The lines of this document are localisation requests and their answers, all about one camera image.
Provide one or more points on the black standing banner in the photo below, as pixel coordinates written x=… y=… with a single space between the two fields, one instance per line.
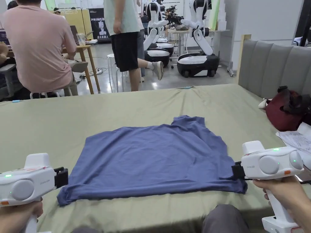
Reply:
x=99 y=25

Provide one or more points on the person's right hand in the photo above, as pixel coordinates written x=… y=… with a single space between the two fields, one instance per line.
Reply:
x=284 y=194

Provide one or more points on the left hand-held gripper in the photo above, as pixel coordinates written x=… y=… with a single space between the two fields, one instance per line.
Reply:
x=23 y=185

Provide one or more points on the white and black robot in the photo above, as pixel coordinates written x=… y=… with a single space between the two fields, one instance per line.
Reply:
x=198 y=41
x=158 y=34

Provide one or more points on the grey padded headboard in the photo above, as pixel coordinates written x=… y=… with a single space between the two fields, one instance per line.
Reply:
x=267 y=63

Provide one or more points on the white printed paper sheets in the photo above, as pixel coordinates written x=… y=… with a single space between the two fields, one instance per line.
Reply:
x=297 y=139

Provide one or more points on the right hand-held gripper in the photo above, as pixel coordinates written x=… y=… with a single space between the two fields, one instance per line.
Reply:
x=269 y=163

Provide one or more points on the small plush toy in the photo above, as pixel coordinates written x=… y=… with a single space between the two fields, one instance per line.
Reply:
x=263 y=103

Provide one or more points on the person's left hand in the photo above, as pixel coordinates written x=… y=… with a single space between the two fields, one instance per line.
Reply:
x=17 y=213

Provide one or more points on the bed with pale green sheet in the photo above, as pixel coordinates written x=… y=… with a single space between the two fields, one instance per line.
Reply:
x=73 y=116

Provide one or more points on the dark blue shirt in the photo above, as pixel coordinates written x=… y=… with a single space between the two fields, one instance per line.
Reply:
x=150 y=160

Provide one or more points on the dark red bag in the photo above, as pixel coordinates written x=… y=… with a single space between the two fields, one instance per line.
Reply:
x=285 y=114

